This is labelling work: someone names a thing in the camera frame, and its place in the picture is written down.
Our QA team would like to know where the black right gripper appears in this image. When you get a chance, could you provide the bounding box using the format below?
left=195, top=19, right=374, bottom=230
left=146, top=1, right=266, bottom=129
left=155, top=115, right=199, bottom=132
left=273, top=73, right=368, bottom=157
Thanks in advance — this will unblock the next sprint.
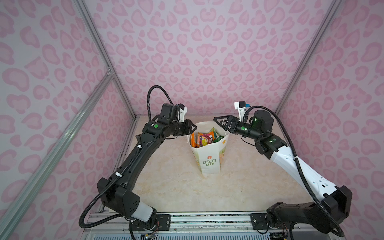
left=215, top=116, right=263, bottom=141

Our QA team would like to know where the green candy packet bottom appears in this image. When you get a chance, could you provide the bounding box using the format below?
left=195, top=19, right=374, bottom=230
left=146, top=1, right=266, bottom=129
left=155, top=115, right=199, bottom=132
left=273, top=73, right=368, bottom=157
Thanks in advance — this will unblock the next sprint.
left=210, top=128, right=224, bottom=143

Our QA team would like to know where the red yellow candy packet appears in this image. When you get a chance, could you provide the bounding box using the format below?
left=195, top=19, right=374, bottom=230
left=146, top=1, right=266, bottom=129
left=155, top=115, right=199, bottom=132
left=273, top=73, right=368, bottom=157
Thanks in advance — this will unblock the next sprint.
left=197, top=133, right=214, bottom=147

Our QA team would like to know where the orange snack packet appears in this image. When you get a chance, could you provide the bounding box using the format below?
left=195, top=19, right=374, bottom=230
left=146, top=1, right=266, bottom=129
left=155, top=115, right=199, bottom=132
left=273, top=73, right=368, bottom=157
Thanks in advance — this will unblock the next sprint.
left=191, top=133, right=199, bottom=148

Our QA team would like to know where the white paper bag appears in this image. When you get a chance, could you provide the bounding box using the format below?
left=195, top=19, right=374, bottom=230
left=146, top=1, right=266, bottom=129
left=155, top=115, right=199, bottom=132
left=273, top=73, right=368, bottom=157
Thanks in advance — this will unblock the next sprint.
left=188, top=121, right=230, bottom=174

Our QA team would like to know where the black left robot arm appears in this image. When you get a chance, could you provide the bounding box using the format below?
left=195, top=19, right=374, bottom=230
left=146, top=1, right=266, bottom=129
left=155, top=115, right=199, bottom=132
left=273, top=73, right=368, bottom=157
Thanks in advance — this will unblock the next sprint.
left=97, top=120, right=197, bottom=226

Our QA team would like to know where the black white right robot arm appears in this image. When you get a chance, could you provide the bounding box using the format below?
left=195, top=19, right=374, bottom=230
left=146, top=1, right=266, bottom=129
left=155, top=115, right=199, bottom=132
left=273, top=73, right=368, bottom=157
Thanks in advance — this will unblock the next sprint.
left=214, top=106, right=353, bottom=238

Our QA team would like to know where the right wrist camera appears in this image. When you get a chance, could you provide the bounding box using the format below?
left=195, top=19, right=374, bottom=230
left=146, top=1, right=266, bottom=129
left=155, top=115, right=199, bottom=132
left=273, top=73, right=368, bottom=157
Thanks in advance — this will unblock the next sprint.
left=234, top=101, right=251, bottom=122

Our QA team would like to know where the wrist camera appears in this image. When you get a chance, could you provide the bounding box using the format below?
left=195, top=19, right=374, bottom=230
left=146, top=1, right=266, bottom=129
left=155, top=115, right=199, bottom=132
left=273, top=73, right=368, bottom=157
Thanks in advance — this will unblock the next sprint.
left=234, top=101, right=251, bottom=122
left=158, top=104, right=188, bottom=124

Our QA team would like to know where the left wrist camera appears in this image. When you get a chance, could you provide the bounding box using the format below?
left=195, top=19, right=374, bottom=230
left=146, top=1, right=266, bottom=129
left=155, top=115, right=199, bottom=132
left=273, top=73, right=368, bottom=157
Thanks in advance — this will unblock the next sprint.
left=158, top=104, right=188, bottom=124

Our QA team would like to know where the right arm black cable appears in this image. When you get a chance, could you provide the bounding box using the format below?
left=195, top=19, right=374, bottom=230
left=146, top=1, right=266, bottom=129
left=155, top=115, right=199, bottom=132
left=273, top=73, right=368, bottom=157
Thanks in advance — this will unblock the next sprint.
left=242, top=105, right=346, bottom=238

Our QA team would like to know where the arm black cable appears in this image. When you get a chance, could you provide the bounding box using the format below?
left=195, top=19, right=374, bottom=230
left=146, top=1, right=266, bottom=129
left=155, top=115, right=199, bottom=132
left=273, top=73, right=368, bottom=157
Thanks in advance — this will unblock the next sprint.
left=78, top=85, right=175, bottom=229
left=242, top=105, right=346, bottom=238

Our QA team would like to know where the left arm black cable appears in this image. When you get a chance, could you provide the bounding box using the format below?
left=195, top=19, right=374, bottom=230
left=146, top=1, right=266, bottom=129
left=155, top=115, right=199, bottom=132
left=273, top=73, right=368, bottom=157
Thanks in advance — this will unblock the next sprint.
left=78, top=85, right=175, bottom=229

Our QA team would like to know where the aluminium frame post left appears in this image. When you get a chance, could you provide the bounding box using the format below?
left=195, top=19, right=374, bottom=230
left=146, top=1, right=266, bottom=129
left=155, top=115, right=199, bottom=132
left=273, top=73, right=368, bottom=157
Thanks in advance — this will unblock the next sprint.
left=73, top=0, right=137, bottom=120

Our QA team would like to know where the aluminium frame post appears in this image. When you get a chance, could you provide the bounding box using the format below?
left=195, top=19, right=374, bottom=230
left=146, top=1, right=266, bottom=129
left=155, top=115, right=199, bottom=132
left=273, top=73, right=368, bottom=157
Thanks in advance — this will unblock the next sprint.
left=275, top=0, right=344, bottom=115
left=73, top=0, right=137, bottom=120

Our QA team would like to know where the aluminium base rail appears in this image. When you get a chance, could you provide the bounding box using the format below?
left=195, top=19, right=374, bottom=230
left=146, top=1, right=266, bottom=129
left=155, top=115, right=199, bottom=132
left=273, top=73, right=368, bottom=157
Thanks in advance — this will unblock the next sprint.
left=81, top=212, right=339, bottom=240

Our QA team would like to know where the aluminium frame post right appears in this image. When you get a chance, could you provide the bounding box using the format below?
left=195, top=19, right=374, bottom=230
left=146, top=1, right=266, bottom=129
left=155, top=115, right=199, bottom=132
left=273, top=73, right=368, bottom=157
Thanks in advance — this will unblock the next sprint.
left=275, top=0, right=344, bottom=115

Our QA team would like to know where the aluminium diagonal frame bar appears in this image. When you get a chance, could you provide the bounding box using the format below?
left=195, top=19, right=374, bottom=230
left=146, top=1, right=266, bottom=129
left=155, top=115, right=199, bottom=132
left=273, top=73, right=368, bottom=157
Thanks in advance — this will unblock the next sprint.
left=1, top=73, right=115, bottom=240

